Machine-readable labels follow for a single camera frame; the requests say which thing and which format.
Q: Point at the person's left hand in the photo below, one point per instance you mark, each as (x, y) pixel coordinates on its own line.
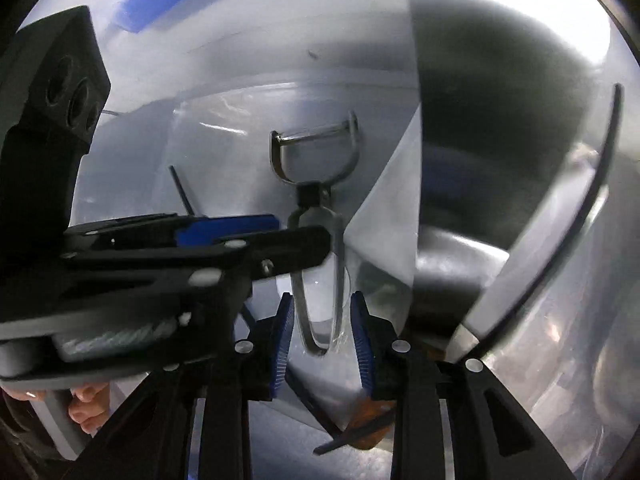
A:
(91, 406)

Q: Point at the metal Y peeler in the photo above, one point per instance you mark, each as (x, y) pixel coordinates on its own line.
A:
(315, 197)

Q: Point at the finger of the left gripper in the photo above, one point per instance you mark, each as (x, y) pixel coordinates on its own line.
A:
(271, 253)
(205, 231)

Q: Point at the wooden handled metal spatula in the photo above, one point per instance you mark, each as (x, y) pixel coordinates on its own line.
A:
(367, 427)

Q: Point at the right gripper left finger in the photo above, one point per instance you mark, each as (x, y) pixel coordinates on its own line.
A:
(255, 374)

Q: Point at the clear plastic storage bin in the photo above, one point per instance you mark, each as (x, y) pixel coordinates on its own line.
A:
(468, 111)

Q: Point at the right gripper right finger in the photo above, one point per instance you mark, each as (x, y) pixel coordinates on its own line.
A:
(409, 380)

